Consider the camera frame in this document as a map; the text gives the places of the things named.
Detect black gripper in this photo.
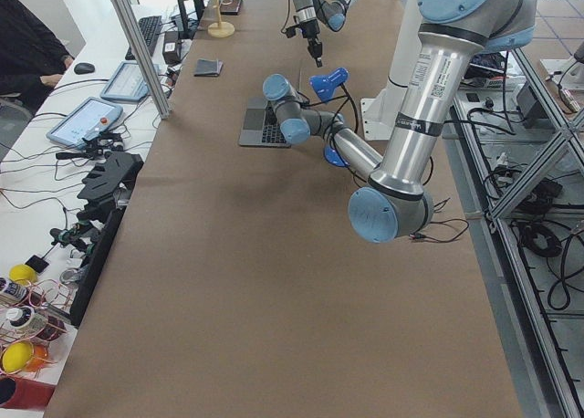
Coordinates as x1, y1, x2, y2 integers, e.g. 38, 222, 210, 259
301, 19, 323, 68

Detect grey laptop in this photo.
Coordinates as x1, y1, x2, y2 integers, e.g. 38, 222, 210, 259
238, 97, 291, 148

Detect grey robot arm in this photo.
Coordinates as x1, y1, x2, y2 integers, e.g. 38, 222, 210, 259
281, 0, 358, 68
263, 0, 537, 243

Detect blue desk lamp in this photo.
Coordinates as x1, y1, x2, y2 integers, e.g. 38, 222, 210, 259
309, 68, 349, 167

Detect wooden stand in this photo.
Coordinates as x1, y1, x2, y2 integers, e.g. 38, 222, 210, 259
198, 0, 235, 38

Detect dark brown box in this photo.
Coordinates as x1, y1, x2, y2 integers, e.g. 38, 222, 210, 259
220, 0, 243, 16

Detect folded grey purple cloth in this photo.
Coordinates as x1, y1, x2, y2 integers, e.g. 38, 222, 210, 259
193, 58, 224, 77

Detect black keyboard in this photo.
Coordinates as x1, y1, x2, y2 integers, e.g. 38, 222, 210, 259
138, 16, 162, 56

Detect far teach pendant tablet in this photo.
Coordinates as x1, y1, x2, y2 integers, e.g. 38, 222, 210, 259
99, 60, 149, 103

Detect teach pendant tablet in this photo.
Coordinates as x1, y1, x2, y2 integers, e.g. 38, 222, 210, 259
46, 97, 123, 148
99, 60, 149, 103

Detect near teach pendant tablet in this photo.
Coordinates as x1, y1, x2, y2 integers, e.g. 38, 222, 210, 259
46, 97, 123, 148

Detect black computer mouse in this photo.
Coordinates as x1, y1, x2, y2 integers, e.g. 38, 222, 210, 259
73, 62, 95, 75

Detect black tool rack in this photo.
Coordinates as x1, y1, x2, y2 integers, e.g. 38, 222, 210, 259
69, 152, 144, 328

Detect person in black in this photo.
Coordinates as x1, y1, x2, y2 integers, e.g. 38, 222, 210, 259
1, 0, 74, 111

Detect yellow ball in basket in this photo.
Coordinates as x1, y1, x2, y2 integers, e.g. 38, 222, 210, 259
1, 341, 34, 373

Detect red cylinder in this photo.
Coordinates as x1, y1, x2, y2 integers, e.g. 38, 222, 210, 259
1, 377, 56, 411

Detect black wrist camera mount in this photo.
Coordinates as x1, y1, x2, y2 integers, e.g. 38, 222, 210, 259
284, 24, 302, 38

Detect aluminium frame post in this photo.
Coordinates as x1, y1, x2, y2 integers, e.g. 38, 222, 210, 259
110, 0, 171, 120

